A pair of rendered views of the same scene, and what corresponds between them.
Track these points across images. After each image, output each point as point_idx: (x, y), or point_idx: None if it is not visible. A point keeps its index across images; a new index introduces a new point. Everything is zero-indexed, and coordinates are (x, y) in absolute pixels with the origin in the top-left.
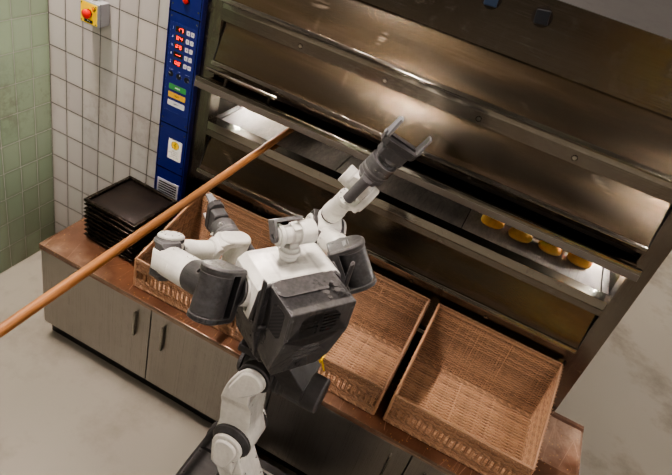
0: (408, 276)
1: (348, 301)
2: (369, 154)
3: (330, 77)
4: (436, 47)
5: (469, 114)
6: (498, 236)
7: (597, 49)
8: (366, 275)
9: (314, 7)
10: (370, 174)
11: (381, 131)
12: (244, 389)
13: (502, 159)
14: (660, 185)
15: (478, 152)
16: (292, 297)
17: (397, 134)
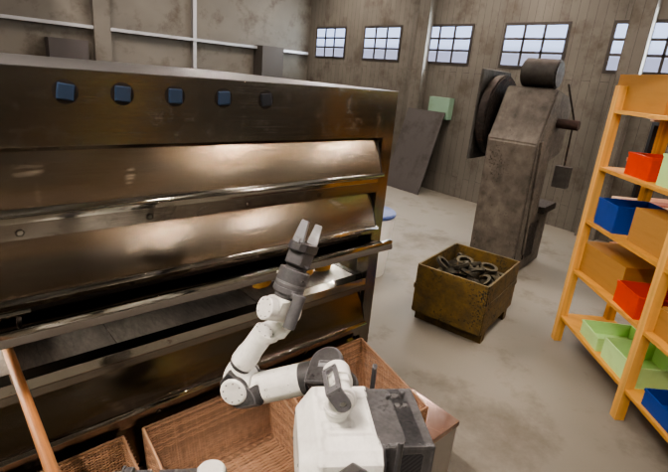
0: None
1: (412, 394)
2: (188, 292)
3: (78, 247)
4: (188, 160)
5: (240, 204)
6: None
7: (307, 110)
8: (352, 374)
9: (21, 178)
10: (299, 288)
11: (169, 266)
12: None
13: (275, 226)
14: (366, 184)
15: (256, 231)
16: (405, 435)
17: (185, 259)
